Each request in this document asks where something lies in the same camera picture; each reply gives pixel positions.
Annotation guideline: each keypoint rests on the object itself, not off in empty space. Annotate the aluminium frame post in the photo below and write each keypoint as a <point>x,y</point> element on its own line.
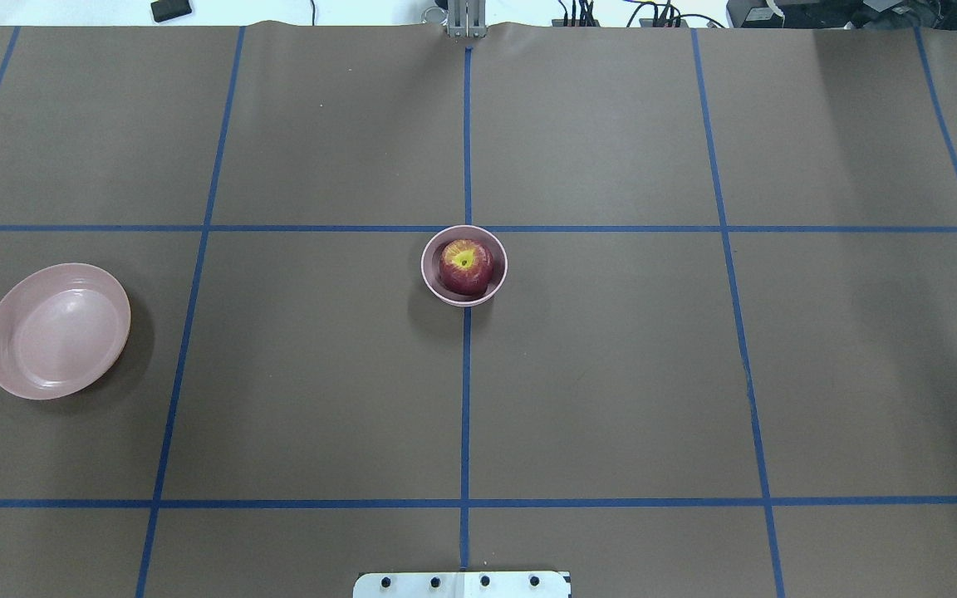
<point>466,18</point>

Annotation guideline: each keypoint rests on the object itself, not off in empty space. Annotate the white pedestal column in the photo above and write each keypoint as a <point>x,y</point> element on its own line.
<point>464,584</point>

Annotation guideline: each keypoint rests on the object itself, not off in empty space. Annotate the pink plate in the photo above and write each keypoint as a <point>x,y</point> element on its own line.
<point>61,329</point>

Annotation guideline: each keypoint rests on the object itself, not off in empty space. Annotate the red apple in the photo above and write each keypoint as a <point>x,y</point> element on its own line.
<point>465,267</point>

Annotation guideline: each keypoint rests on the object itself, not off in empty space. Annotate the pink bowl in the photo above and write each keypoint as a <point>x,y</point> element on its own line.
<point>430,269</point>

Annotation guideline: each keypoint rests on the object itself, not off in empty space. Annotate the small black device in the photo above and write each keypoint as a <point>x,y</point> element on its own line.
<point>166,10</point>

